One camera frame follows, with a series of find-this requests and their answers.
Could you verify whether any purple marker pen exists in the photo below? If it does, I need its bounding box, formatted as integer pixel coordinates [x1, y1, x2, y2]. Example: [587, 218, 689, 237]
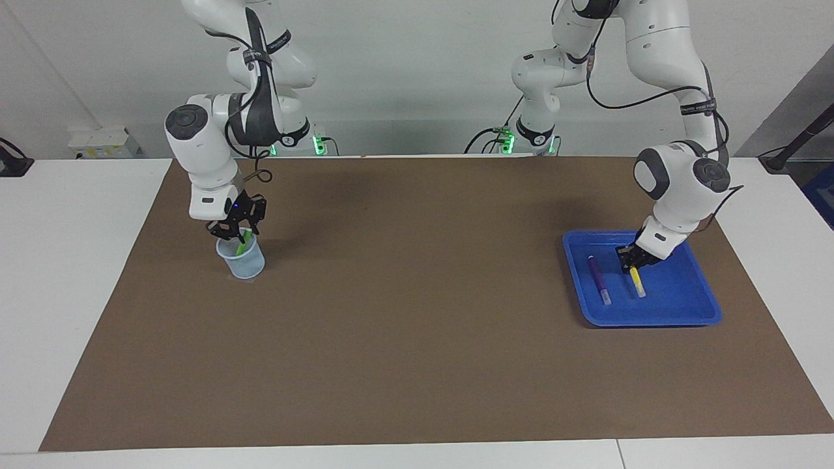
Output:
[588, 255, 613, 306]

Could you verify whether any blue plastic tray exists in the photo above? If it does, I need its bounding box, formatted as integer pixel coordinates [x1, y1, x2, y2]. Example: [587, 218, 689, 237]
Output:
[562, 229, 723, 328]

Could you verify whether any translucent plastic cup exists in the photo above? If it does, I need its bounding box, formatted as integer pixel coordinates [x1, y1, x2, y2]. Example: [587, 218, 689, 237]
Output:
[216, 229, 266, 279]

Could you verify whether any white base connector box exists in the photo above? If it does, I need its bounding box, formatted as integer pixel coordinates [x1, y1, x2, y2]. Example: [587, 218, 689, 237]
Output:
[311, 124, 339, 157]

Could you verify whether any brown table mat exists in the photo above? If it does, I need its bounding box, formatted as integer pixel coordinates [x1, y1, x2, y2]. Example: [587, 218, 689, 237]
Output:
[39, 155, 834, 452]

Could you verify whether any blue crate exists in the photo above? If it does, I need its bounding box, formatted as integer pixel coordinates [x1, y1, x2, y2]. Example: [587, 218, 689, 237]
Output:
[803, 163, 834, 230]

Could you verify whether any black stand pole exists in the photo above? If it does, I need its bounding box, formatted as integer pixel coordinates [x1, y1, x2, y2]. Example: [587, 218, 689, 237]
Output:
[759, 103, 834, 173]

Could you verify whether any black clamp base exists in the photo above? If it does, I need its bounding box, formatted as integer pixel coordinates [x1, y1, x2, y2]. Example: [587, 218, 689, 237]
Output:
[0, 138, 35, 178]

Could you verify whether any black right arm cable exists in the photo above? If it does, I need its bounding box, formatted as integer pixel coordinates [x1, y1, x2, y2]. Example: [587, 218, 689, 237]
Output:
[208, 0, 274, 186]

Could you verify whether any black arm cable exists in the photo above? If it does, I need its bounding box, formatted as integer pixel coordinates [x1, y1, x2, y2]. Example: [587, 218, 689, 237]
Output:
[554, 0, 745, 232]
[208, 0, 274, 186]

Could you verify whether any white wall socket box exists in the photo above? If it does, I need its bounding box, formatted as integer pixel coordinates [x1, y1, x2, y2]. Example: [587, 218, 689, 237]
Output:
[68, 127, 141, 159]

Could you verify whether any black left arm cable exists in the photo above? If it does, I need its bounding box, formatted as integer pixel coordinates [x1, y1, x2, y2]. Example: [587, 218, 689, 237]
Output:
[554, 0, 745, 232]

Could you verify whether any black base cable bundle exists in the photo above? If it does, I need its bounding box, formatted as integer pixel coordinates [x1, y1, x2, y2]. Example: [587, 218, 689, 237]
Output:
[464, 98, 525, 154]

